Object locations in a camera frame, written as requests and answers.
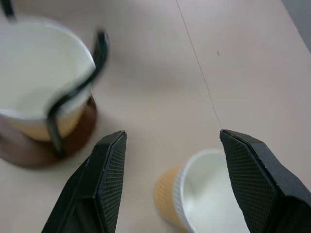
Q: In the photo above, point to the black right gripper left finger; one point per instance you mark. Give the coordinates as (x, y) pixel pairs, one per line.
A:
(102, 184)

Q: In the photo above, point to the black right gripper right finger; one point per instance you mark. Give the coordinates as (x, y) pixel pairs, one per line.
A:
(262, 184)

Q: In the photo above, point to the tan ribbed paper cup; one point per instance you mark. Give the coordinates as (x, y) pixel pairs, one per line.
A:
(209, 194)
(36, 72)

